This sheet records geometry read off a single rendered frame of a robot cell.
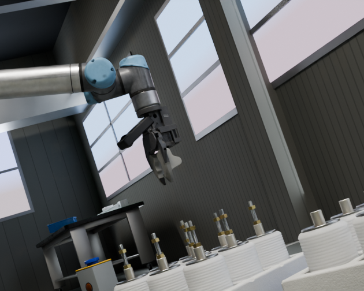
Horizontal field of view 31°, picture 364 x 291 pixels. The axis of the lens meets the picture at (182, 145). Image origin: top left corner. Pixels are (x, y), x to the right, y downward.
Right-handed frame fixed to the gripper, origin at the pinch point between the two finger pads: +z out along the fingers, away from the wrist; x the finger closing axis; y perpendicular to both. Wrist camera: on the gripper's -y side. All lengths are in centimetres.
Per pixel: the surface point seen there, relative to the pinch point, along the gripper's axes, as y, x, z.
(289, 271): 5.0, -32.2, 31.0
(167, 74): 244, 347, -124
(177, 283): -19.1, -23.7, 25.2
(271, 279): -2.1, -34.4, 30.9
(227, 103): 222, 248, -65
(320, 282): -13, -63, 30
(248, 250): -3.7, -31.6, 23.4
